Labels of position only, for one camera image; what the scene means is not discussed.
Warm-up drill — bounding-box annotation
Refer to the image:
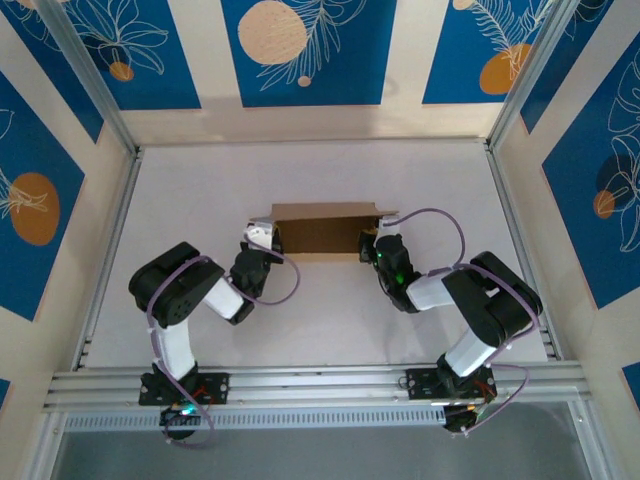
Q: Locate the brown cardboard box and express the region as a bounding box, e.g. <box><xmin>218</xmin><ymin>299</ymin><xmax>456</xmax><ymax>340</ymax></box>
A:
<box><xmin>248</xmin><ymin>201</ymin><xmax>401</xmax><ymax>262</ymax></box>

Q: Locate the black left controller board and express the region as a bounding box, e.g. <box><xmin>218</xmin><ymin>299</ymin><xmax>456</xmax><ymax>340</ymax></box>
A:
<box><xmin>159</xmin><ymin>403</ymin><xmax>204</xmax><ymax>441</ymax></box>

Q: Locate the black controller board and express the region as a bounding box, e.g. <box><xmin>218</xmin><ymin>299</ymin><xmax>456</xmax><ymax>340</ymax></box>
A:
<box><xmin>442</xmin><ymin>402</ymin><xmax>489</xmax><ymax>436</ymax></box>
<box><xmin>159</xmin><ymin>403</ymin><xmax>204</xmax><ymax>441</ymax></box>

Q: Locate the black right controller board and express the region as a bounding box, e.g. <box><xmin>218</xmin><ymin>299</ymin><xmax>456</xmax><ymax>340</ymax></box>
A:
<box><xmin>442</xmin><ymin>402</ymin><xmax>489</xmax><ymax>436</ymax></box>

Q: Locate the blue poster with beige circle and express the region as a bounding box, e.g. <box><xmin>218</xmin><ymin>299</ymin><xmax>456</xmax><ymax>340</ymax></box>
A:
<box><xmin>221</xmin><ymin>0</ymin><xmax>399</xmax><ymax>108</ymax></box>

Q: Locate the blue poster with orange circle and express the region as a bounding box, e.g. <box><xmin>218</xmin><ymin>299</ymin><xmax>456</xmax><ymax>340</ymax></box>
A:
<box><xmin>0</xmin><ymin>69</ymin><xmax>86</xmax><ymax>322</ymax></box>
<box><xmin>542</xmin><ymin>29</ymin><xmax>640</xmax><ymax>310</ymax></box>
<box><xmin>422</xmin><ymin>0</ymin><xmax>557</xmax><ymax>105</ymax></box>

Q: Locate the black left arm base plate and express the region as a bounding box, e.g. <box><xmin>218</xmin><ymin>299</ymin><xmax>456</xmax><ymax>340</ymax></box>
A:
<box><xmin>138</xmin><ymin>370</ymin><xmax>231</xmax><ymax>407</ymax></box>

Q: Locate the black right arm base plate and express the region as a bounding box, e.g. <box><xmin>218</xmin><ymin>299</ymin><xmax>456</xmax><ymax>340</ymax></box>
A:
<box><xmin>405</xmin><ymin>367</ymin><xmax>496</xmax><ymax>401</ymax></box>

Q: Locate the aluminium mounting rail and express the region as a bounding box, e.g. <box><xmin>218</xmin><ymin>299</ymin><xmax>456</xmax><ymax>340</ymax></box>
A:
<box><xmin>42</xmin><ymin>362</ymin><xmax>594</xmax><ymax>416</ymax></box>

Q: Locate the grey slotted cable duct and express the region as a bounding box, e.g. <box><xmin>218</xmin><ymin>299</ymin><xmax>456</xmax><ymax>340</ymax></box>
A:
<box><xmin>63</xmin><ymin>405</ymin><xmax>449</xmax><ymax>432</ymax></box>

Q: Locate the blue flower wall poster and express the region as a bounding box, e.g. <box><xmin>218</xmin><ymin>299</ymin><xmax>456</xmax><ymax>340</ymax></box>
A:
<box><xmin>59</xmin><ymin>0</ymin><xmax>202</xmax><ymax>112</ymax></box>
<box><xmin>0</xmin><ymin>0</ymin><xmax>105</xmax><ymax>145</ymax></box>
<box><xmin>519</xmin><ymin>0</ymin><xmax>616</xmax><ymax>135</ymax></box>

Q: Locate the aluminium corner post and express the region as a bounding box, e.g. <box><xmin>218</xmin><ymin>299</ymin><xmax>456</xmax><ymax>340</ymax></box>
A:
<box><xmin>485</xmin><ymin>0</ymin><xmax>585</xmax><ymax>152</ymax></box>
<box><xmin>35</xmin><ymin>0</ymin><xmax>142</xmax><ymax>160</ymax></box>

